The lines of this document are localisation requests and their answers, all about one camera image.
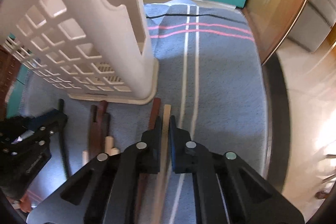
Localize white chopstick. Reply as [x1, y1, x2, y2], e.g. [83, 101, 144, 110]
[82, 136, 120, 166]

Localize light wooden chopstick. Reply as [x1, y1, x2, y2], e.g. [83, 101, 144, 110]
[151, 105, 171, 224]

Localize person's hand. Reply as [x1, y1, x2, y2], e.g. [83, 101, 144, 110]
[8, 193, 32, 213]

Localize reddish brown chopstick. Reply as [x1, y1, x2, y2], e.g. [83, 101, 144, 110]
[134, 97, 161, 223]

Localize dark brown chopstick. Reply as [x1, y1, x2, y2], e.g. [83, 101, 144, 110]
[97, 101, 110, 148]
[88, 105, 101, 160]

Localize black chopstick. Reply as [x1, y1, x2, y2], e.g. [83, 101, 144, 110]
[57, 98, 72, 180]

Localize carved wooden chair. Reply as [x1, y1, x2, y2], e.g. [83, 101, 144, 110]
[0, 46, 21, 120]

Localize blue striped table cloth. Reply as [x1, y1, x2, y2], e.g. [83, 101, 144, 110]
[24, 0, 268, 223]

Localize white plastic utensil basket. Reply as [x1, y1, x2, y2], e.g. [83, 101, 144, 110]
[1, 0, 158, 105]

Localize grey refrigerator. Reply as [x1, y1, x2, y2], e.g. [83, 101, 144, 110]
[288, 0, 335, 52]

